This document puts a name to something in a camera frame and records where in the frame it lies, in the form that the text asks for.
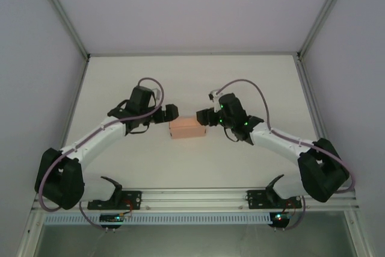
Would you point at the aluminium mounting rail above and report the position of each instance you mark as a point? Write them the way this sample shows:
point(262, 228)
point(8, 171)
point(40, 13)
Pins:
point(192, 196)

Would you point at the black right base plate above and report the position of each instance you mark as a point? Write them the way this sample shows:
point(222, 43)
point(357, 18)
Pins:
point(255, 198)

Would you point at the right circuit board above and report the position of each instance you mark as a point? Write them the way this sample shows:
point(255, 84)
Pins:
point(279, 217)

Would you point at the left circuit board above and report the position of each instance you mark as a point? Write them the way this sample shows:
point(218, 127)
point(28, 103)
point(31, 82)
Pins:
point(111, 218)

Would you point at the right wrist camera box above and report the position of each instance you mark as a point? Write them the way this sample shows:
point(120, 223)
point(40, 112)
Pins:
point(215, 94)

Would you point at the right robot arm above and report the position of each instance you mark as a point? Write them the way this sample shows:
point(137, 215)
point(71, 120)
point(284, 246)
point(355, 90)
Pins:
point(279, 139)

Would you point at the aluminium frame post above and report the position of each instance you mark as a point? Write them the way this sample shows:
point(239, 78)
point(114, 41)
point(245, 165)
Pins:
point(323, 13)
point(63, 13)

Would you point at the circuit board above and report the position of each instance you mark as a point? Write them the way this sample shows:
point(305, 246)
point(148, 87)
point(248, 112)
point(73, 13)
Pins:
point(279, 217)
point(111, 218)

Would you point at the aluminium side rail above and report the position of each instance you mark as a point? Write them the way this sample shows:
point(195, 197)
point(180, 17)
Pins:
point(304, 73)
point(69, 115)

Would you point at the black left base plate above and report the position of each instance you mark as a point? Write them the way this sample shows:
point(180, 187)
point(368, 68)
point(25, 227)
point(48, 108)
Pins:
point(135, 193)

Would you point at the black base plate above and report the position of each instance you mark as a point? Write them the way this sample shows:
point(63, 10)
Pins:
point(135, 193)
point(255, 198)

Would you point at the aluminium frame leg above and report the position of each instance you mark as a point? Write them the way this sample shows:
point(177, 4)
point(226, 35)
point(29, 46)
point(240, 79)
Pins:
point(28, 236)
point(358, 236)

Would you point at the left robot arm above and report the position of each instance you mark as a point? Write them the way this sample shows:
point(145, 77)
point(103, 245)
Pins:
point(96, 139)

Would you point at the pink paper box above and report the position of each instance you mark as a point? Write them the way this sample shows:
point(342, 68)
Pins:
point(188, 127)

